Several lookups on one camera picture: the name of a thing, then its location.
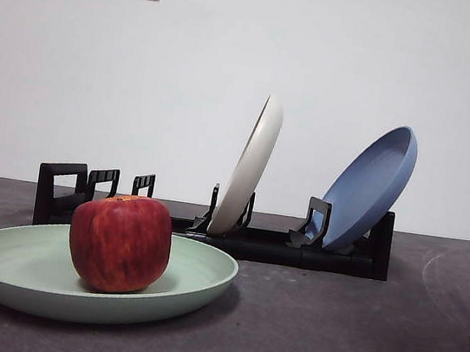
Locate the blue round plate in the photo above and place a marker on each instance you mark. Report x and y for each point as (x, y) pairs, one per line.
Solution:
(366, 190)

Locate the black plastic plate rack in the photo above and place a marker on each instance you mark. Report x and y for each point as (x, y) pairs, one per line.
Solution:
(276, 254)

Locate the red apple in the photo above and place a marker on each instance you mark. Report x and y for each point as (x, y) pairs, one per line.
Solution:
(119, 244)

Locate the cream round plate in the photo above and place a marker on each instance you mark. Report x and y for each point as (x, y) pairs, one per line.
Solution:
(247, 177)

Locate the green round plate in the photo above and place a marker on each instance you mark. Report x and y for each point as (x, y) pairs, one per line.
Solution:
(30, 263)

